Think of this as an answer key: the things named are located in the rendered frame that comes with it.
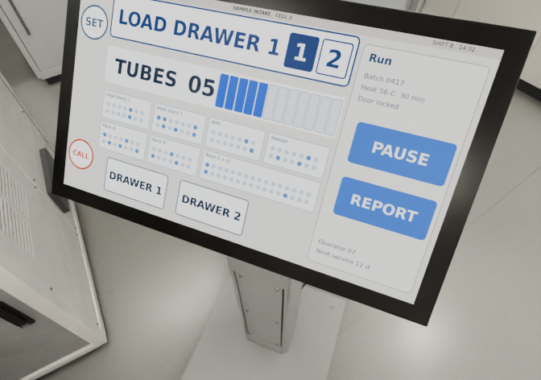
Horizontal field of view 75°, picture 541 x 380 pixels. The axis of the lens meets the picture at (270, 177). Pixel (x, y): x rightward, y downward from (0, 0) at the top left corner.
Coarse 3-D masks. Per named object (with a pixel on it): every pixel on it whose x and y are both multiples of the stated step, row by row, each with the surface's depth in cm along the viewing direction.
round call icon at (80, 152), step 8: (72, 136) 48; (72, 144) 48; (80, 144) 48; (88, 144) 47; (72, 152) 48; (80, 152) 48; (88, 152) 48; (72, 160) 49; (80, 160) 48; (88, 160) 48; (80, 168) 48; (88, 168) 48
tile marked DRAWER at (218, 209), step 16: (192, 192) 44; (208, 192) 44; (224, 192) 43; (176, 208) 45; (192, 208) 44; (208, 208) 44; (224, 208) 43; (240, 208) 43; (208, 224) 44; (224, 224) 44; (240, 224) 43
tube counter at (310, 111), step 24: (192, 72) 42; (216, 72) 41; (192, 96) 42; (216, 96) 41; (240, 96) 40; (264, 96) 40; (288, 96) 39; (312, 96) 38; (336, 96) 37; (264, 120) 40; (288, 120) 39; (312, 120) 38; (336, 120) 38
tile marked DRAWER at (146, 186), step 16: (112, 160) 47; (112, 176) 47; (128, 176) 46; (144, 176) 46; (160, 176) 45; (112, 192) 48; (128, 192) 47; (144, 192) 46; (160, 192) 45; (160, 208) 46
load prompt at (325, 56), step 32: (128, 0) 42; (160, 0) 41; (128, 32) 43; (160, 32) 42; (192, 32) 41; (224, 32) 40; (256, 32) 39; (288, 32) 38; (320, 32) 37; (256, 64) 39; (288, 64) 38; (320, 64) 37; (352, 64) 36
